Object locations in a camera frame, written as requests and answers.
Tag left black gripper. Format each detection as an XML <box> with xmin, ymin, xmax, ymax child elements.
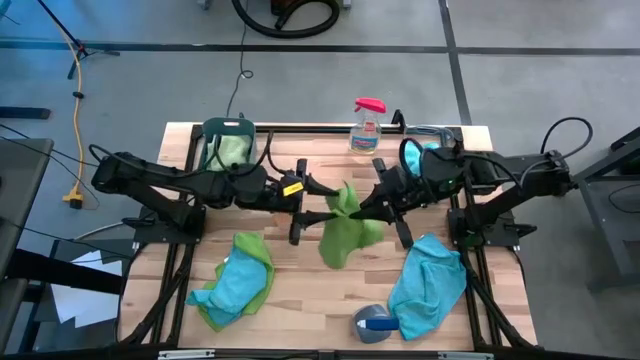
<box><xmin>271</xmin><ymin>159</ymin><xmax>347</xmax><ymax>247</ymax></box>

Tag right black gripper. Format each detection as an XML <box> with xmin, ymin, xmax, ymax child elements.
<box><xmin>348</xmin><ymin>156</ymin><xmax>427</xmax><ymax>251</ymax></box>

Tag pale green microfiber towel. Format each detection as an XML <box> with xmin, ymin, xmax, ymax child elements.
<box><xmin>205</xmin><ymin>134</ymin><xmax>253</xmax><ymax>172</ymax></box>

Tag Windex bottle red trigger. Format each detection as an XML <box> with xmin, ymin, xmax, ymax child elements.
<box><xmin>348</xmin><ymin>97</ymin><xmax>388</xmax><ymax>156</ymax></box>

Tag clear plastic basket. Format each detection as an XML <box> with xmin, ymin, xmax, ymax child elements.
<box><xmin>399</xmin><ymin>124</ymin><xmax>457</xmax><ymax>196</ymax></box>

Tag dark green plastic basket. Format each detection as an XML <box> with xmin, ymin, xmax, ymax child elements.
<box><xmin>199</xmin><ymin>117</ymin><xmax>257</xmax><ymax>174</ymax></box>

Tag gray metal stand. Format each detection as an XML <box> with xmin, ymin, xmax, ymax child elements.
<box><xmin>552</xmin><ymin>127</ymin><xmax>640</xmax><ymax>291</ymax></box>

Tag white paper sheets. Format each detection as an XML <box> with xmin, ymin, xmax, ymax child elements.
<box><xmin>49</xmin><ymin>249</ymin><xmax>132</xmax><ymax>329</ymax></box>

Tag black tripod stand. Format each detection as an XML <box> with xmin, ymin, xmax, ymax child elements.
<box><xmin>35</xmin><ymin>0</ymin><xmax>121</xmax><ymax>81</ymax></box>

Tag gray desk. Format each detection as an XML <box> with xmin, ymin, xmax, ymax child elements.
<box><xmin>0</xmin><ymin>137</ymin><xmax>55</xmax><ymax>281</ymax></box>

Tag black aluminium table frame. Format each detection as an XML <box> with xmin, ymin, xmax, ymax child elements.
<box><xmin>117</xmin><ymin>122</ymin><xmax>539</xmax><ymax>360</ymax></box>

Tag thin black floor cable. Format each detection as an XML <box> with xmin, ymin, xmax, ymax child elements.
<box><xmin>226</xmin><ymin>19</ymin><xmax>255</xmax><ymax>114</ymax></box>

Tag black vacuum hose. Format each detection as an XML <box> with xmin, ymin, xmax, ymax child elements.
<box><xmin>230</xmin><ymin>0</ymin><xmax>341</xmax><ymax>40</ymax></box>

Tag silver metal bracket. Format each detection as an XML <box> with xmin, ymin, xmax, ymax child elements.
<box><xmin>438</xmin><ymin>351</ymin><xmax>494</xmax><ymax>360</ymax></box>
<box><xmin>158</xmin><ymin>349</ymin><xmax>216</xmax><ymax>360</ymax></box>

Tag yellow extension cable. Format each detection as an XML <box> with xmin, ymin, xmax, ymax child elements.
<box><xmin>62</xmin><ymin>29</ymin><xmax>87</xmax><ymax>209</ymax></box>

